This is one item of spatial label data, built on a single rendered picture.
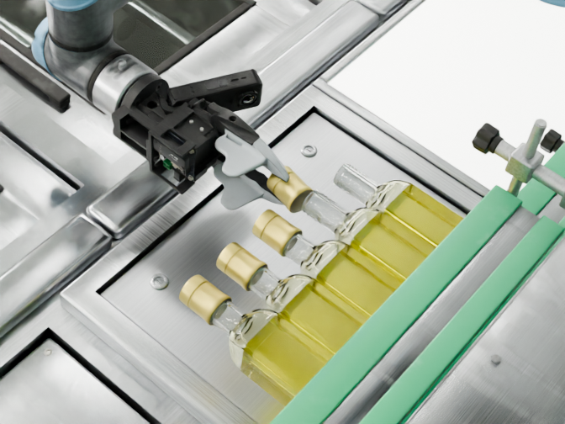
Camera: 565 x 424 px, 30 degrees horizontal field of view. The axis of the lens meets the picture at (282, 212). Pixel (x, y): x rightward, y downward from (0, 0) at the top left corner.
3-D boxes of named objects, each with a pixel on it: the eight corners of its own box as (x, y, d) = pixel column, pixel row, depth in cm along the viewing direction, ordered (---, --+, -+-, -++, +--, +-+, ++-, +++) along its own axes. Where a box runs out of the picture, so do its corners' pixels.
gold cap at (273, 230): (301, 243, 116) (271, 221, 118) (303, 224, 114) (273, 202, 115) (280, 262, 115) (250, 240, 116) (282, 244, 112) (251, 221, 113)
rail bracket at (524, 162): (561, 256, 111) (463, 191, 115) (614, 152, 98) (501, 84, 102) (546, 273, 109) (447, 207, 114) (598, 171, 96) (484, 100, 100)
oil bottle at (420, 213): (539, 303, 116) (383, 197, 123) (554, 274, 111) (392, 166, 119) (512, 336, 113) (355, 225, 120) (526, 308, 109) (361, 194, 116)
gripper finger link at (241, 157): (261, 205, 114) (198, 168, 118) (295, 174, 117) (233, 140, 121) (259, 185, 112) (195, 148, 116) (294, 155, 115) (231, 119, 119)
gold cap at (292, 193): (313, 204, 119) (288, 179, 121) (315, 184, 117) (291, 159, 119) (288, 218, 118) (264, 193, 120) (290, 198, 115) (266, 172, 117)
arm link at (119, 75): (138, 87, 131) (135, 39, 124) (165, 105, 129) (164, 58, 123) (93, 119, 127) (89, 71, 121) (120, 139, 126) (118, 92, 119)
